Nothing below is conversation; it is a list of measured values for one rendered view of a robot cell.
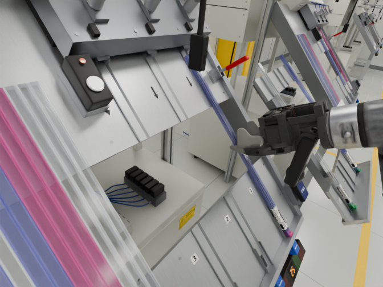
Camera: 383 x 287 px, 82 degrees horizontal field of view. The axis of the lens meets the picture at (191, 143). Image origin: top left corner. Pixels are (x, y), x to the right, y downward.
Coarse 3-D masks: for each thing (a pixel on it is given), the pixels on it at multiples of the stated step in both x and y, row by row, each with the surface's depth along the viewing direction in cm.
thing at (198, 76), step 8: (200, 72) 53; (200, 80) 53; (208, 88) 53; (208, 96) 53; (216, 104) 53; (216, 112) 54; (224, 120) 53; (232, 136) 53; (248, 160) 54; (248, 168) 54; (256, 176) 54; (256, 184) 54; (264, 192) 54; (272, 200) 55; (272, 208) 54; (288, 232) 55
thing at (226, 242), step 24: (264, 168) 60; (240, 192) 51; (216, 216) 44; (240, 216) 48; (264, 216) 53; (288, 216) 59; (192, 240) 39; (216, 240) 42; (240, 240) 46; (264, 240) 51; (168, 264) 35; (192, 264) 37; (216, 264) 40; (240, 264) 44; (264, 264) 47
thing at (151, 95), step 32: (0, 0) 32; (0, 32) 30; (32, 32) 33; (0, 64) 29; (32, 64) 32; (128, 64) 42; (160, 64) 48; (64, 96) 33; (128, 96) 40; (160, 96) 45; (192, 96) 51; (224, 96) 58; (96, 128) 35; (128, 128) 38; (160, 128) 42; (96, 160) 33
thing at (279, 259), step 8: (296, 216) 60; (296, 224) 57; (296, 232) 56; (288, 240) 53; (280, 248) 52; (288, 248) 52; (280, 256) 50; (280, 264) 48; (272, 272) 47; (264, 280) 46; (272, 280) 45
